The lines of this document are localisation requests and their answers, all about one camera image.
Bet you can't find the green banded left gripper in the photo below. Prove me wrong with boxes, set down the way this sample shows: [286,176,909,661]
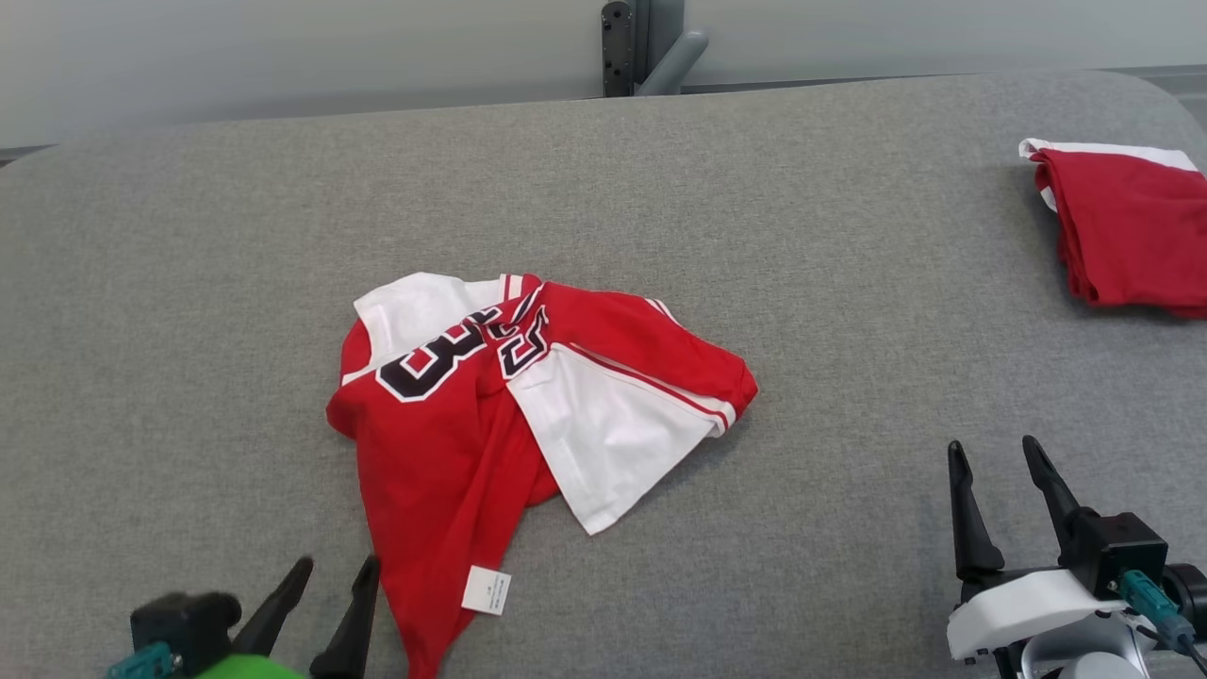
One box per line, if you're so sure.
[192,555,381,679]

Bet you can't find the grey metal stand post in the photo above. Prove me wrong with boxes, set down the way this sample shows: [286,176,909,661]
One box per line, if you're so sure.
[602,0,710,98]

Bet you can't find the red and white jersey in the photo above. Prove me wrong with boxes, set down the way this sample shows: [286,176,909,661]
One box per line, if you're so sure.
[325,272,760,679]

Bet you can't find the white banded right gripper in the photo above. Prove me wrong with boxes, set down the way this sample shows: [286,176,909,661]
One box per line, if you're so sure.
[946,435,1148,663]

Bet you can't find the red shorts with white stripes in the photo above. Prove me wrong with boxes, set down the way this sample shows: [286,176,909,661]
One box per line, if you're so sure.
[1018,138,1207,320]

